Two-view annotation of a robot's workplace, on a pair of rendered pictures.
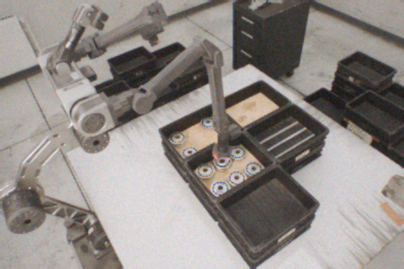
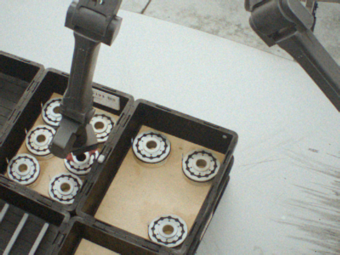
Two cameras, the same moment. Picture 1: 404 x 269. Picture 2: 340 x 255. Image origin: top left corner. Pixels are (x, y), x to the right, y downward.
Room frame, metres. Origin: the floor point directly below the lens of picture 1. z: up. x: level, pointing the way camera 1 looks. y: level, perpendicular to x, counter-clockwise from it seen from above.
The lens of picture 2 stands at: (1.99, -0.53, 2.39)
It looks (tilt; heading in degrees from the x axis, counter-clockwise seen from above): 55 degrees down; 140
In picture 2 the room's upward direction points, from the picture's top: 2 degrees clockwise
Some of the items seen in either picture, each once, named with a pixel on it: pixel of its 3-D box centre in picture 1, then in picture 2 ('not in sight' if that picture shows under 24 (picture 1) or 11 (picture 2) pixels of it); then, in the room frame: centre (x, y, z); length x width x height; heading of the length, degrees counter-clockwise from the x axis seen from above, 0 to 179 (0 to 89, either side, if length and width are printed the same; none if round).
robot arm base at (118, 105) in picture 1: (116, 106); not in sight; (0.97, 0.32, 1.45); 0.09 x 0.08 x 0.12; 30
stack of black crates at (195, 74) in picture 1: (190, 80); not in sight; (2.52, 0.04, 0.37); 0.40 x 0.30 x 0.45; 120
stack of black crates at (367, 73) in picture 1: (359, 87); not in sight; (2.20, -1.49, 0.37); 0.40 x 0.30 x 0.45; 30
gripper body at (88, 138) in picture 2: (223, 146); (76, 134); (1.11, -0.11, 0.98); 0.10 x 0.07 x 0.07; 72
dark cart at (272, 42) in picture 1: (268, 41); not in sight; (2.96, -0.81, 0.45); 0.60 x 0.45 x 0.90; 120
